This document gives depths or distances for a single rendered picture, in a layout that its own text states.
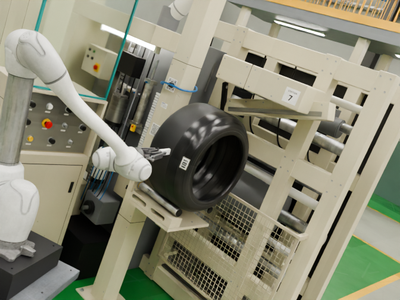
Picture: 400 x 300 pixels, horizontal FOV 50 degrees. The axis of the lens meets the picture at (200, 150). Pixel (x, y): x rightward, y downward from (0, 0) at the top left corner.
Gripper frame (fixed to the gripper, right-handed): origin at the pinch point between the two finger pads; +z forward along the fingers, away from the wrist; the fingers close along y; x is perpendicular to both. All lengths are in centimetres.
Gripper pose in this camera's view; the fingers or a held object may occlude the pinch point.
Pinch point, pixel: (164, 152)
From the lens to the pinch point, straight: 219.1
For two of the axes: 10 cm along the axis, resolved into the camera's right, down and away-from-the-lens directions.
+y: -7.0, -4.1, 5.9
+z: 6.7, -0.8, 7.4
